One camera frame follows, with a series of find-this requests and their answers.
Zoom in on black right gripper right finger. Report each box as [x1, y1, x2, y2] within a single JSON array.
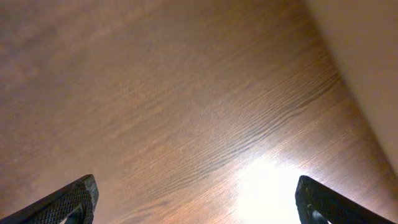
[[295, 175, 394, 224]]

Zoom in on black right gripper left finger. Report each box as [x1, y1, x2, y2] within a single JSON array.
[[1, 174, 99, 224]]

